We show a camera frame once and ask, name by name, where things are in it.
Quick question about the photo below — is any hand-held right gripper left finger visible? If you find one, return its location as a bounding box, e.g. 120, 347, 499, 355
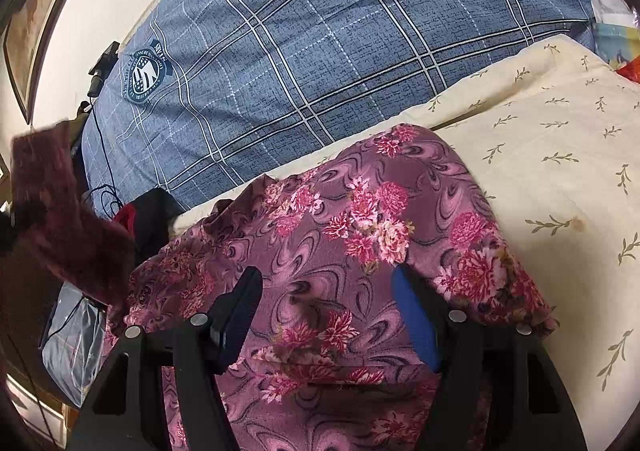
70, 266, 264, 451

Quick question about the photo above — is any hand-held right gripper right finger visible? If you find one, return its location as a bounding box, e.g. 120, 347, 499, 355
391, 263, 588, 451

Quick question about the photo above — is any purple floral garment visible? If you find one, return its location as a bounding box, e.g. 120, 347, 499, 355
107, 123, 560, 451

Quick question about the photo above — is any black and red garment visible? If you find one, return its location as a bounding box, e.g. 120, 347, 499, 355
114, 190, 181, 257

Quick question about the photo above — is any grey plastic bag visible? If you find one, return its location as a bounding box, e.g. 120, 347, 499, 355
41, 281, 107, 409

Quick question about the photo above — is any dark red fuzzy cloth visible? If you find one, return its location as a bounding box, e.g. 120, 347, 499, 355
10, 123, 137, 307

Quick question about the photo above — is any cream leaf-print bed sheet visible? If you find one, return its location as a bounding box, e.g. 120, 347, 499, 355
170, 38, 640, 451

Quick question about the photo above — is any olive green cloth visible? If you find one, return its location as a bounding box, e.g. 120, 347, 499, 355
67, 101, 95, 144

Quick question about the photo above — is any blue plaid blanket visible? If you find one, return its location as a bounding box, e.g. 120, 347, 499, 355
80, 0, 601, 214

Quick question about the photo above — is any colourful printed package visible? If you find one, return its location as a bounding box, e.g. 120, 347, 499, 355
596, 22, 640, 72

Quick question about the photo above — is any white packet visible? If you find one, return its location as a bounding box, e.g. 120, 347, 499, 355
591, 0, 640, 26

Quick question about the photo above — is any black cable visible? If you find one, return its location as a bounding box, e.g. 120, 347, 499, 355
82, 98, 123, 224

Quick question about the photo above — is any framed wall picture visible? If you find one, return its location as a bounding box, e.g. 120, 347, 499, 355
2, 0, 103, 124

